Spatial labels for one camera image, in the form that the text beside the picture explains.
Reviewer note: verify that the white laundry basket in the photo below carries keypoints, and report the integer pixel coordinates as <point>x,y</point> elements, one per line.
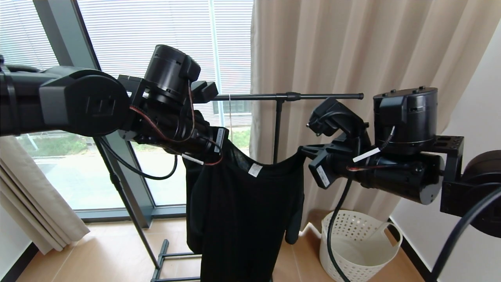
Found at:
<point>352,250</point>

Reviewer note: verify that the pink clothes hanger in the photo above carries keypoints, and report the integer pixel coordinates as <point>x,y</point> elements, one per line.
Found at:
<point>231,117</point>

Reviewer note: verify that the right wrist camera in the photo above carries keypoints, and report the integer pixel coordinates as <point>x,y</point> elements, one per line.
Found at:
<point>336,117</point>

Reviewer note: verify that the black garment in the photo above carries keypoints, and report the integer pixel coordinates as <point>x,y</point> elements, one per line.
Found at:
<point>242,211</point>

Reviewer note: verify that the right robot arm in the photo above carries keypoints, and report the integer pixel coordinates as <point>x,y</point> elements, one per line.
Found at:
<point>407,117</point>

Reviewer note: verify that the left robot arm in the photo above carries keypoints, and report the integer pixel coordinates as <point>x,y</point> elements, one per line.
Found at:
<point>78,102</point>

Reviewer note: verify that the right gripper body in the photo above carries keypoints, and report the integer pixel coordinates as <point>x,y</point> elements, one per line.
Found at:
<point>391,176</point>

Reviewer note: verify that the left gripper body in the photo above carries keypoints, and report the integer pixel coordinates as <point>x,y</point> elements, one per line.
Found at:
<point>188,133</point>

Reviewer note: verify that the black clothes rack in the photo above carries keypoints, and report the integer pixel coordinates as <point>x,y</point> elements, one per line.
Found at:
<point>313,96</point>

